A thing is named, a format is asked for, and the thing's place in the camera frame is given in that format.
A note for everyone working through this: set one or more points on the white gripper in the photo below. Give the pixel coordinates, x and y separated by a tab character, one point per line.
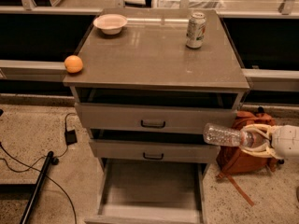
287	141

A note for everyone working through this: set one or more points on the clear plastic water bottle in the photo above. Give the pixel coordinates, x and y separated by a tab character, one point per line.
224	135

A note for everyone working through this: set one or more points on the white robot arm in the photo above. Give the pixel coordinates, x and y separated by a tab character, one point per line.
265	141

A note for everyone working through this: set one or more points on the grey middle drawer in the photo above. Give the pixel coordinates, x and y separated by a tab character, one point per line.
148	146

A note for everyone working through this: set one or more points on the grey drawer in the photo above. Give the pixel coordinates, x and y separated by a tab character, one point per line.
148	146
184	112
150	192

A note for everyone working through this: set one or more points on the grey drawer cabinet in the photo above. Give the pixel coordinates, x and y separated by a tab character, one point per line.
150	53

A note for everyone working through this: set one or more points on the grey bottom drawer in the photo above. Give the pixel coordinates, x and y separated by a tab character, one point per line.
150	192

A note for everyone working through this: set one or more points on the grey top drawer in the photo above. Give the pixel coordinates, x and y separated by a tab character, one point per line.
184	112

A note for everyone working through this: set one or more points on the orange backpack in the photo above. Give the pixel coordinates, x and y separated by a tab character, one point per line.
233	161

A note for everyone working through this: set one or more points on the white green soda can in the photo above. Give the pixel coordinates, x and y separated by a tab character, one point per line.
196	30

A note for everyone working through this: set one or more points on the white bowl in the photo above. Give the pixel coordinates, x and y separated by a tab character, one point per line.
110	24

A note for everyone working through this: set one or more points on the black power adapter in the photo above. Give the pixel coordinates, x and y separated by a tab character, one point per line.
70	137

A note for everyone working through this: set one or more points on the orange fruit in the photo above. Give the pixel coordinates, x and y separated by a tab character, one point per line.
73	64

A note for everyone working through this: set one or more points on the black pole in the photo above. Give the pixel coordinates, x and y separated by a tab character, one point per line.
37	188

